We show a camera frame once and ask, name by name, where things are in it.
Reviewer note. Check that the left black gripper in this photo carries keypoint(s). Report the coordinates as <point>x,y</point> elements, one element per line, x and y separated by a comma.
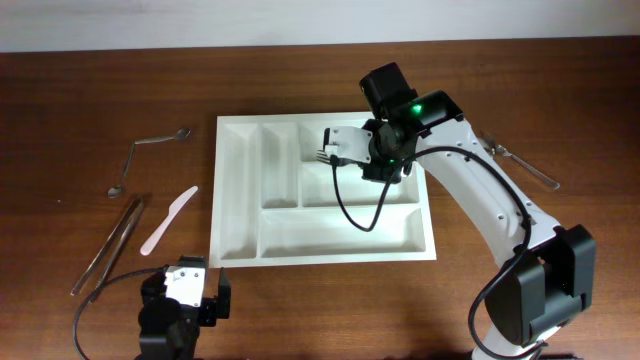
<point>208,317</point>

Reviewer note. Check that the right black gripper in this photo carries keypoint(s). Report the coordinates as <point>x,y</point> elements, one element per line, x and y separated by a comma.
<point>378,168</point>

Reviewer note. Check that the steel fork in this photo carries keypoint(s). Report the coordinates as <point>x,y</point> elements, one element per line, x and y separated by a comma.
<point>493,148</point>
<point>323,157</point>

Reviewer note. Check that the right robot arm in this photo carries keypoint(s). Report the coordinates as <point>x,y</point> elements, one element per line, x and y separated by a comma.
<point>546,271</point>

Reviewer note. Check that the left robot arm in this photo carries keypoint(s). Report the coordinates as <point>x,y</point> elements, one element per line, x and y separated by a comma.
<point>177,341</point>

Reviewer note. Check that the white plastic knife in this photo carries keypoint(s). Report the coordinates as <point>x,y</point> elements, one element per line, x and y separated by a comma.
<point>175,207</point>

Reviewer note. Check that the white cutlery tray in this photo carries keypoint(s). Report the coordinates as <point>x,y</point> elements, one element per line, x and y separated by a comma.
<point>274,204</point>

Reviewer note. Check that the steel tongs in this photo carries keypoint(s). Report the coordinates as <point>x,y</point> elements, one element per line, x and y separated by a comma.
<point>110,251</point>

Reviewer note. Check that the small steel teaspoon lower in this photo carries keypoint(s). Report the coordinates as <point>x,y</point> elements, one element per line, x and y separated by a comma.
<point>119,188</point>

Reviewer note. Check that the small steel teaspoon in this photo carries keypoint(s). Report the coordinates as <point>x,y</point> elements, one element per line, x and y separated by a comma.
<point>119,188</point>
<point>182,134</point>

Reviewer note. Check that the small steel teaspoon upper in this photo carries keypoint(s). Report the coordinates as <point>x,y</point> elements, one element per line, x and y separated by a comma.
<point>182,134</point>

